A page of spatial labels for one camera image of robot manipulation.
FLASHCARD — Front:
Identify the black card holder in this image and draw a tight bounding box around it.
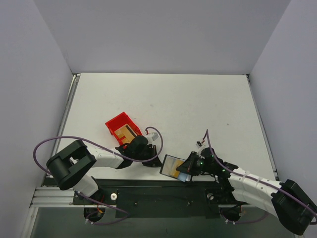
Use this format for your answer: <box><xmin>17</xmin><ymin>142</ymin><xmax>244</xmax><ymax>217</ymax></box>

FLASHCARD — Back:
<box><xmin>159</xmin><ymin>154</ymin><xmax>192</xmax><ymax>182</ymax></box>

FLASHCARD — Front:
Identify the red plastic bin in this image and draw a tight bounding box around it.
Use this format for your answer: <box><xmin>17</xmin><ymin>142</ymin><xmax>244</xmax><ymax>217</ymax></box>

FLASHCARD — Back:
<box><xmin>105</xmin><ymin>112</ymin><xmax>142</xmax><ymax>145</ymax></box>

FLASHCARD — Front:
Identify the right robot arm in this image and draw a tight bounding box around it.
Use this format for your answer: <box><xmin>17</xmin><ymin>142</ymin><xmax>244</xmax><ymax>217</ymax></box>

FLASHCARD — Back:
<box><xmin>176</xmin><ymin>148</ymin><xmax>317</xmax><ymax>236</ymax></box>

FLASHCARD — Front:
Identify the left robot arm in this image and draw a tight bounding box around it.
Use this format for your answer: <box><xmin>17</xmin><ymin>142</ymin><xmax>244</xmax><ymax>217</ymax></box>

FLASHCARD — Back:
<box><xmin>46</xmin><ymin>132</ymin><xmax>161</xmax><ymax>190</ymax></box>

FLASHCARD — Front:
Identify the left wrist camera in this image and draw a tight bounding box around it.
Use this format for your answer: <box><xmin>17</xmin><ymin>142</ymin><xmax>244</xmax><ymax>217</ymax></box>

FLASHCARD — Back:
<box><xmin>145</xmin><ymin>132</ymin><xmax>159</xmax><ymax>144</ymax></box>

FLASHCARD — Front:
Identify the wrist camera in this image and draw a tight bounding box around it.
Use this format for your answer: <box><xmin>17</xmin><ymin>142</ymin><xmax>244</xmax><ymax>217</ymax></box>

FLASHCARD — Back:
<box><xmin>145</xmin><ymin>132</ymin><xmax>159</xmax><ymax>144</ymax></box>
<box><xmin>196</xmin><ymin>139</ymin><xmax>206</xmax><ymax>156</ymax></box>

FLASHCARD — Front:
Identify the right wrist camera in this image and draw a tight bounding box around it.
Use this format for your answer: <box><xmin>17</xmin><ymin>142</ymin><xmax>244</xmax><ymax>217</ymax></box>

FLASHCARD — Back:
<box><xmin>196</xmin><ymin>139</ymin><xmax>206</xmax><ymax>156</ymax></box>

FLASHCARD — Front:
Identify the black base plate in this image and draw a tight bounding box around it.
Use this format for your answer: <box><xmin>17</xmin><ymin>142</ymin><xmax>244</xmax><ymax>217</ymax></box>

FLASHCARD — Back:
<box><xmin>69</xmin><ymin>177</ymin><xmax>251</xmax><ymax>220</ymax></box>

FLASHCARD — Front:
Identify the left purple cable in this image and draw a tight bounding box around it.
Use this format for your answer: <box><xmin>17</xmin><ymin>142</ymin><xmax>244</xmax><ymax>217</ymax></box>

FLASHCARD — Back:
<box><xmin>32</xmin><ymin>126</ymin><xmax>163</xmax><ymax>176</ymax></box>

